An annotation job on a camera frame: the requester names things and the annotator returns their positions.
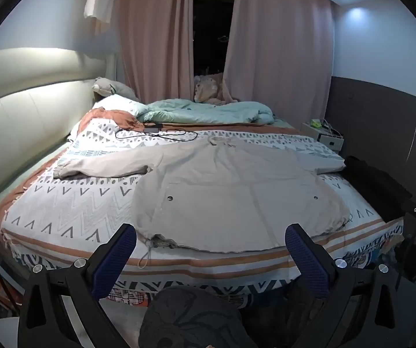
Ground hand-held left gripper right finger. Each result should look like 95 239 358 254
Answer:
284 224 408 348

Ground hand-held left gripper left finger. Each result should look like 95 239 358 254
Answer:
18 223 137 348

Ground beige jacket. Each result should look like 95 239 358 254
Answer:
53 135 351 269

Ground colourful patterned bedsheet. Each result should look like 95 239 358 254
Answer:
12 225 406 307

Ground white patterned blanket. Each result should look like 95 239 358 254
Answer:
0 119 404 294

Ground grey printed clothing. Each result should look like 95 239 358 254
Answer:
138 286 248 348

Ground white nightstand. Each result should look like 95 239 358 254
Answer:
300 121 344 153

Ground orange-brown cloth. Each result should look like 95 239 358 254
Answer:
78 107 145 133

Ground white pillow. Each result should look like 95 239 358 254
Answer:
92 94 147 118

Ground beige padded headboard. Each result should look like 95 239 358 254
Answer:
0 47 116 211

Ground light green duvet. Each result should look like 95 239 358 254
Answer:
136 99 275 126

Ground grey plush toy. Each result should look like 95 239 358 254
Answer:
92 77 140 100

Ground beige plush toy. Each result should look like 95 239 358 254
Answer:
194 73 239 106

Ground pink curtain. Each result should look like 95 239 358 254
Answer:
223 0 333 131
116 0 196 103

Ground white cables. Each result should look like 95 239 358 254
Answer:
320 118 342 138

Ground black cable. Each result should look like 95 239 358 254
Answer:
116 123 198 142

